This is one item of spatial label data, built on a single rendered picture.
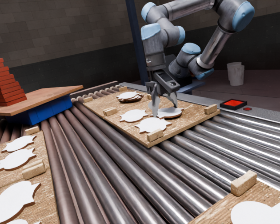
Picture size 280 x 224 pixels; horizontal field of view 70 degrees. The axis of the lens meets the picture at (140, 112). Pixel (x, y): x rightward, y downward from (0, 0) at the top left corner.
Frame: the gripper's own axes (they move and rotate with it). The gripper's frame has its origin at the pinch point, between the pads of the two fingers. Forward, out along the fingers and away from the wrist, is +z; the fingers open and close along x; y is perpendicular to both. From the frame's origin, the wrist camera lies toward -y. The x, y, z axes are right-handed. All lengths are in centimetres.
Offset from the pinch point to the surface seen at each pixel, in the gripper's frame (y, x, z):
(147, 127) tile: -5.4, 13.6, 0.3
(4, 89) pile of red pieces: 75, 59, -20
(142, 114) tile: 7.9, 7.4, 0.0
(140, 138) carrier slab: -9.3, 19.3, 1.4
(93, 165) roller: -8.8, 36.9, 3.4
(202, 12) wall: 380, -442, -86
